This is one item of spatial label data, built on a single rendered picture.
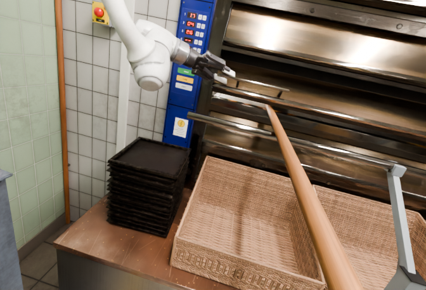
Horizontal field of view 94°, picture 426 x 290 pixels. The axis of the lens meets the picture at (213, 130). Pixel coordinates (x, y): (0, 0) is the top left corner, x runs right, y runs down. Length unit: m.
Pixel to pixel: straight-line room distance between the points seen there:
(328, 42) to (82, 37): 1.25
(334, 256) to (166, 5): 1.11
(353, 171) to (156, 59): 1.09
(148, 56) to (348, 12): 0.86
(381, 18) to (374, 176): 0.74
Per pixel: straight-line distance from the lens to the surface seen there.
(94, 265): 1.06
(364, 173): 1.31
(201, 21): 1.06
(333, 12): 1.12
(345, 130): 1.19
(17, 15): 1.34
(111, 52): 1.28
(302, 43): 1.07
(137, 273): 0.96
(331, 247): 0.28
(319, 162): 1.20
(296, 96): 1.02
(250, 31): 1.05
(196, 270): 0.94
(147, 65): 0.65
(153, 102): 1.18
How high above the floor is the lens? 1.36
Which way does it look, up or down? 19 degrees down
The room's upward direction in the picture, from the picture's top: 13 degrees clockwise
